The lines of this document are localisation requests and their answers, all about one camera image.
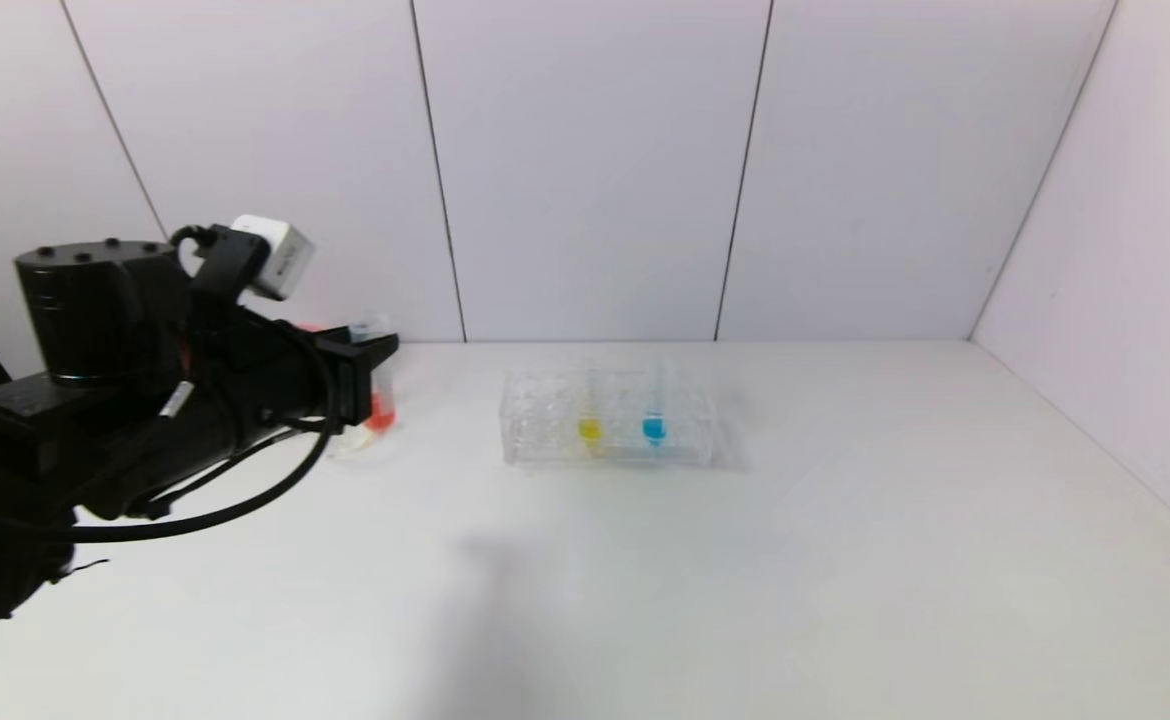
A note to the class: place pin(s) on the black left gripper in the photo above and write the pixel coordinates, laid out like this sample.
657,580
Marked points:
348,388

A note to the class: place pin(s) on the test tube with red pigment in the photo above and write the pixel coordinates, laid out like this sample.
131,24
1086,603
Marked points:
382,412

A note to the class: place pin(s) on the test tube with yellow pigment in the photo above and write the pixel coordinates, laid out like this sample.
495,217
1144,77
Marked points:
590,430

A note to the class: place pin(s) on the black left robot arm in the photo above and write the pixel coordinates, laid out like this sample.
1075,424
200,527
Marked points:
85,330

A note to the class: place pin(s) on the clear glass beaker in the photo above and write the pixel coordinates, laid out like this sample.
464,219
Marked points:
360,447

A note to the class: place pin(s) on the clear plastic test tube rack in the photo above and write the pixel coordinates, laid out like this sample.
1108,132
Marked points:
545,430

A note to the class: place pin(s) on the test tube with blue pigment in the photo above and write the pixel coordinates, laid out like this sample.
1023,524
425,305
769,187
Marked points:
654,430

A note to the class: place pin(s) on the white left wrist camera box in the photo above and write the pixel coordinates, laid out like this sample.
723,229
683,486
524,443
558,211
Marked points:
280,255

